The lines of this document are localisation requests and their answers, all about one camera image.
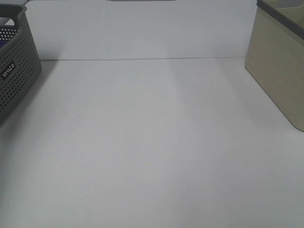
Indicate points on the blue microfibre towel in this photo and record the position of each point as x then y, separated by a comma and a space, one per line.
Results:
8, 30

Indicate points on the beige storage bin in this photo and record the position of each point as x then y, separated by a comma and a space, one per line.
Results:
275, 56

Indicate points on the grey perforated plastic basket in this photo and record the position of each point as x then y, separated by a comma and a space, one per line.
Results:
20, 65

